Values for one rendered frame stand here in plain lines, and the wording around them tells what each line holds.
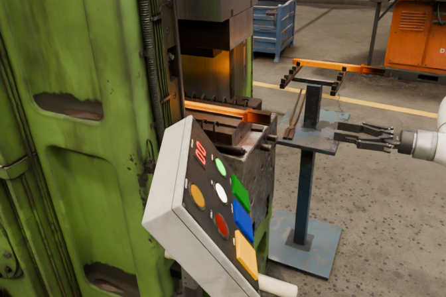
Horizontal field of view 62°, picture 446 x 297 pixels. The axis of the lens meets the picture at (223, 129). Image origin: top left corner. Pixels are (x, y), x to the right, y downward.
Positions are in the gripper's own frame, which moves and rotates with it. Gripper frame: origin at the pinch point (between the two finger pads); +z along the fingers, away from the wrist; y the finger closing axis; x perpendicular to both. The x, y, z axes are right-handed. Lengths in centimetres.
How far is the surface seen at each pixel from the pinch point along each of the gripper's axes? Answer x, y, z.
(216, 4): 41, -17, 37
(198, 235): 14, -72, 16
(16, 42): 33, -43, 87
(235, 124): -0.7, -6.7, 35.8
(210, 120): -0.7, -7.1, 45.4
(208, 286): 0, -72, 15
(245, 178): -16.4, -15.3, 29.0
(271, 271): -99, 20, 28
